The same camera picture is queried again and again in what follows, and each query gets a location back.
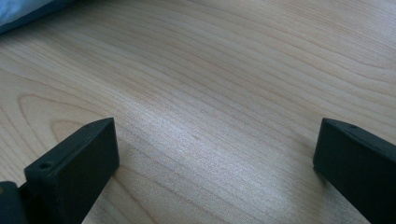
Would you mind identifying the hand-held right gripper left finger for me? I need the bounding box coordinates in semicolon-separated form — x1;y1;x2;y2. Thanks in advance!
23;117;120;224

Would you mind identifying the light blue shirt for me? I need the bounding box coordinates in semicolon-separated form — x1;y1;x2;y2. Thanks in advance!
0;0;77;35

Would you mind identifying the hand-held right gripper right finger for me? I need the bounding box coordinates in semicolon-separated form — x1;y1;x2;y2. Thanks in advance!
312;117;396;224

